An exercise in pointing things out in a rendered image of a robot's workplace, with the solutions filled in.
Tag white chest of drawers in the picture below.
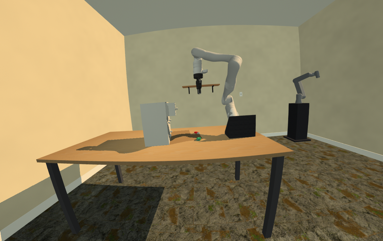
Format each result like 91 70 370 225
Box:
140 102 169 147

